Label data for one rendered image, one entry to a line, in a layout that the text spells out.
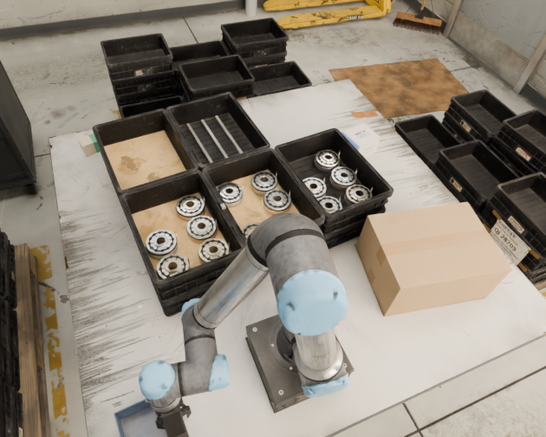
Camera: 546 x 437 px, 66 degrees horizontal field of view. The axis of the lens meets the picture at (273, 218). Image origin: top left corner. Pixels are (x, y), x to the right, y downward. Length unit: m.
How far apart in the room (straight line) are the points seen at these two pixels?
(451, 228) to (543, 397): 1.20
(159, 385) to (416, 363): 0.86
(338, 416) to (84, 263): 1.02
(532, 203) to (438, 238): 1.05
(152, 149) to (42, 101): 2.03
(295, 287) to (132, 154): 1.25
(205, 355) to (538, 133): 2.47
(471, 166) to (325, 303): 2.13
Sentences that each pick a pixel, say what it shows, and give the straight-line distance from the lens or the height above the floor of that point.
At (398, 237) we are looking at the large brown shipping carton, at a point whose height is 0.90.
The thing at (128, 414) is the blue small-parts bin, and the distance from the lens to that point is 1.38.
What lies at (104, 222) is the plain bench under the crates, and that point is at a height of 0.70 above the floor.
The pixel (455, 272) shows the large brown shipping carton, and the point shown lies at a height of 0.90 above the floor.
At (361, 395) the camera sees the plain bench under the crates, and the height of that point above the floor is 0.70.
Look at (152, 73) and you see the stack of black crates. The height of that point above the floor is 0.49.
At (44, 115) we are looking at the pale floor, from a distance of 3.60.
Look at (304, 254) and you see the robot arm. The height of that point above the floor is 1.44.
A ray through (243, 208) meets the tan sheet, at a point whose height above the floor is 0.83.
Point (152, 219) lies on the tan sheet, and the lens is 1.56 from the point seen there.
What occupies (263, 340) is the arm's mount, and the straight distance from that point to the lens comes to 1.33.
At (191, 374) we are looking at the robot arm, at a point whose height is 1.09.
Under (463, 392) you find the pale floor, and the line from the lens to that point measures 2.35.
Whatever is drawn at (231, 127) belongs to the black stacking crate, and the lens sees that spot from 1.90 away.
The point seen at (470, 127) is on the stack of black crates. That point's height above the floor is 0.42.
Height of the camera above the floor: 2.02
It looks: 51 degrees down
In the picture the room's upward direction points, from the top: 6 degrees clockwise
